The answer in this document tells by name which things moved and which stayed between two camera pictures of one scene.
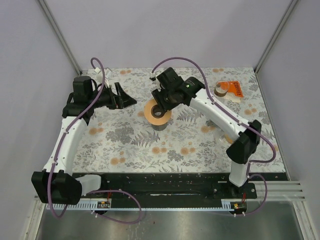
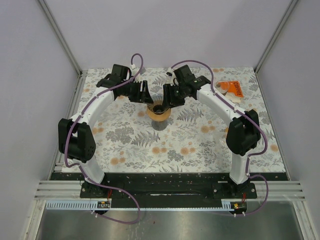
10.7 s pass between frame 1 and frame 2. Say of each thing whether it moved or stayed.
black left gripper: moved
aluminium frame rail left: stayed
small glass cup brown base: stayed
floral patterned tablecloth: stayed
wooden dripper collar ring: moved
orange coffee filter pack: stayed
